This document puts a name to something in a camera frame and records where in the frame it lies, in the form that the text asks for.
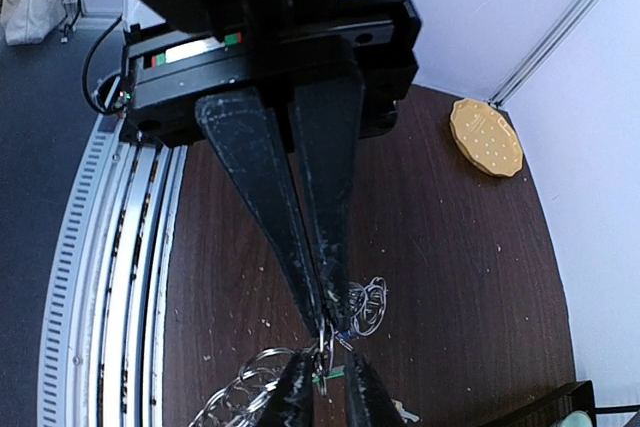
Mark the metal disc with key rings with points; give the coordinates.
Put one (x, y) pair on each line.
(243, 400)

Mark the celadon green bowl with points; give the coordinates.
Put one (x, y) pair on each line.
(577, 419)

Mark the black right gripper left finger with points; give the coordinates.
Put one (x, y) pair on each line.
(292, 401)

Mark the aluminium front rail base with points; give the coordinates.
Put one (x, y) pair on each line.
(101, 356)

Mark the yellow dotted plate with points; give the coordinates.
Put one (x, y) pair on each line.
(486, 138)

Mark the black wire dish rack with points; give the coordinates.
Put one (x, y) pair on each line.
(553, 407)

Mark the green key tag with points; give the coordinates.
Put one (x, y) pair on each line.
(335, 372)

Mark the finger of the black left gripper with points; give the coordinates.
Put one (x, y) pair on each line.
(246, 139)
(326, 120)

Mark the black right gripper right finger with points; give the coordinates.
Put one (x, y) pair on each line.
(368, 400)

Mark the mixed colour key tag bunch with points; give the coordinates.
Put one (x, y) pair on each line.
(406, 416)

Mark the left aluminium frame post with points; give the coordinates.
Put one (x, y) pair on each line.
(561, 28)

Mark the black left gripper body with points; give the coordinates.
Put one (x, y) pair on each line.
(377, 35)

